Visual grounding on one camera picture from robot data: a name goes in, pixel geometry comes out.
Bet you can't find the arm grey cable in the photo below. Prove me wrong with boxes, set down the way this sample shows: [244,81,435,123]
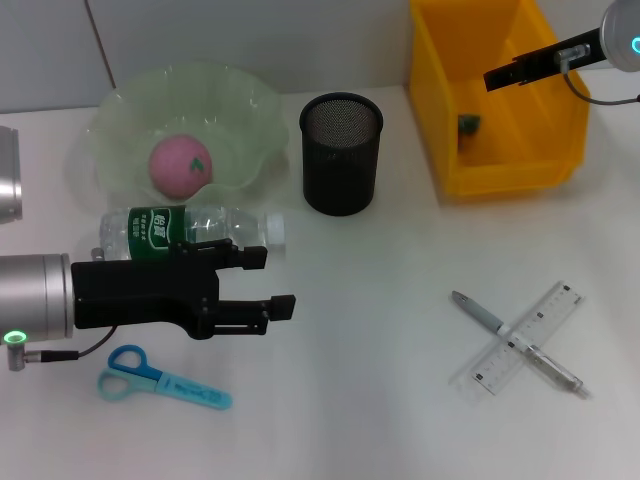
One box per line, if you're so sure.
[555,43,640,106]
[7,325,124,372]

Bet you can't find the pink toy peach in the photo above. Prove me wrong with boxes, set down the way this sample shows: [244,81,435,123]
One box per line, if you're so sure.
[148,133,214,198]

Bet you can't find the clear green-label water bottle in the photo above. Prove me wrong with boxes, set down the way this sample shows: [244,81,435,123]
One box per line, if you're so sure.
[98,203,287,264]

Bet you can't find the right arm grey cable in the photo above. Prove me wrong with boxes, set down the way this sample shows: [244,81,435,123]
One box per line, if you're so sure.
[555,43,640,106]

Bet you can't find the yellow plastic bin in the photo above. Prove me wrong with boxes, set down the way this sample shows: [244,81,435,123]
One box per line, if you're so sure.
[408,0,591,197]

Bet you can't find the black mesh pen holder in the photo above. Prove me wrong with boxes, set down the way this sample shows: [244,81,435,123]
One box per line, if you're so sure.
[298,91,385,217]

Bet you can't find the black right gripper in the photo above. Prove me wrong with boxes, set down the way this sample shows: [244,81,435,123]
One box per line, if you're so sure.
[482,28,608,93]

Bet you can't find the green glass fruit plate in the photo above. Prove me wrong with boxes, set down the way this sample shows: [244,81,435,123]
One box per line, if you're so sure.
[64,62,291,201]

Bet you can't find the green plastic scrap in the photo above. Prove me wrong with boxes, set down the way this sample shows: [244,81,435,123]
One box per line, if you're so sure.
[457,113,484,139]

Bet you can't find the grey clear pen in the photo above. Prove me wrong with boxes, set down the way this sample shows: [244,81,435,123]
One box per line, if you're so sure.
[451,289,589,400]

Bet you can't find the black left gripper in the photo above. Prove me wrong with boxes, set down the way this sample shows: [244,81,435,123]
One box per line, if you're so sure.
[70,238,298,342]

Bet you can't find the transparent plastic ruler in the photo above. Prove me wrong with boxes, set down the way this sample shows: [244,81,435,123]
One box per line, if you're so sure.
[469,280,586,397]

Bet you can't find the left arm grey cable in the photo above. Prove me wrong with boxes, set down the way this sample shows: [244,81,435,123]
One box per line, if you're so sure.
[7,325,124,372]

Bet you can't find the blue capped scissors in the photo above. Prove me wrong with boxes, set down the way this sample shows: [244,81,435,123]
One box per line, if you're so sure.
[96,344,234,412]

